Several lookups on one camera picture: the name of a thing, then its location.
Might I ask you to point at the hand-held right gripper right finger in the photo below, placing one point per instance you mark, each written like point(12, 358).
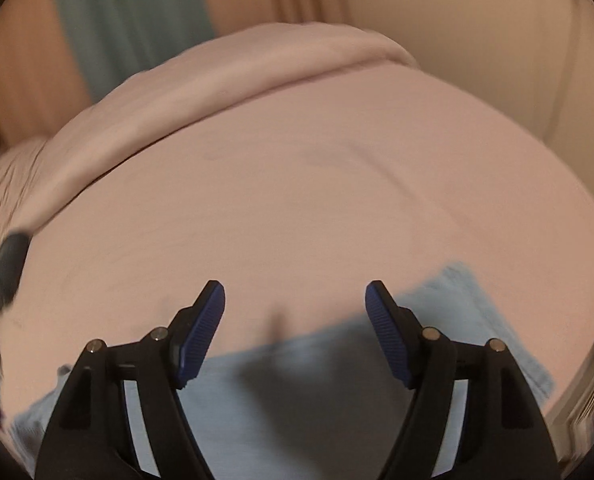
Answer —
point(387, 332)

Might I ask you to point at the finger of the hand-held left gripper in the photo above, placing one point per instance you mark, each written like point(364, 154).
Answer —
point(8, 265)

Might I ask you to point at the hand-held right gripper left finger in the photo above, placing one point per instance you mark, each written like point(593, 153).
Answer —
point(204, 332)

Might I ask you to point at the light blue denim pants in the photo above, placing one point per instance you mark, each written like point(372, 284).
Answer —
point(297, 425)

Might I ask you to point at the pink bed sheet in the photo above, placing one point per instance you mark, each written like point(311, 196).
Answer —
point(287, 195)

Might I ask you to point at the pink duvet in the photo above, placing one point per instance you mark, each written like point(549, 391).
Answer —
point(202, 90)

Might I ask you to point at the teal curtain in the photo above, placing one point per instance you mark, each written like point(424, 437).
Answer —
point(127, 20)

